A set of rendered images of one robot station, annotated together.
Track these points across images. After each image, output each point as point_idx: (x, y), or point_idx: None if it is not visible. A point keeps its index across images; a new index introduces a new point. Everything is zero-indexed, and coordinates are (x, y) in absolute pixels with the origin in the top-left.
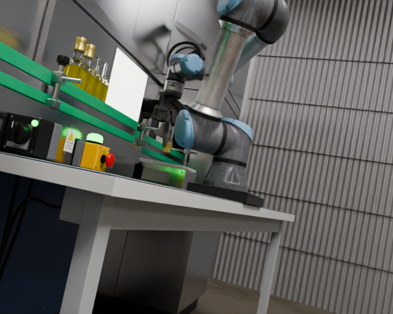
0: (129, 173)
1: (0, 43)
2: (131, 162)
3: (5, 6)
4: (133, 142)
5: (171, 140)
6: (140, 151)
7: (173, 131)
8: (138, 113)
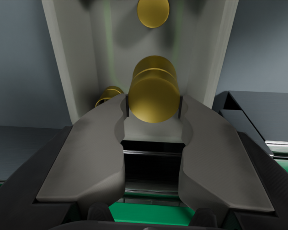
0: (255, 96)
1: None
2: (271, 109)
3: None
4: (277, 162)
5: (109, 104)
6: (239, 130)
7: (91, 145)
8: None
